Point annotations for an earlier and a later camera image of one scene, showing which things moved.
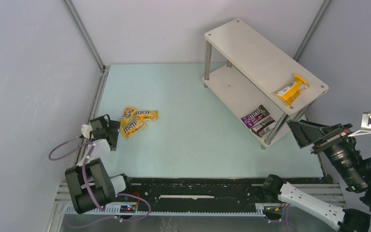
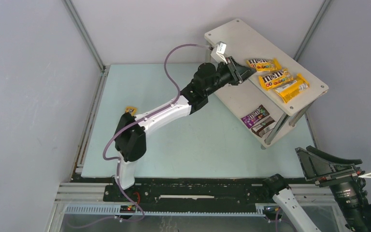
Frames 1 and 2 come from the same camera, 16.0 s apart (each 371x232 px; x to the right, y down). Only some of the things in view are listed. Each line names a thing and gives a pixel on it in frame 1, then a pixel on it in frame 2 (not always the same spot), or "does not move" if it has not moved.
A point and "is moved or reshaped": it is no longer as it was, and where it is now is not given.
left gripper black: (113, 134) → (233, 70)
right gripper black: (327, 138) → (332, 173)
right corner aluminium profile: (322, 12) does not move
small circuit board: (127, 209) does not move
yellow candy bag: (129, 114) is moved or reshaped
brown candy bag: (263, 129) does not move
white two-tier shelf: (262, 87) does not move
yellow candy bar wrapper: (290, 94) does not move
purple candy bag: (257, 115) does not move
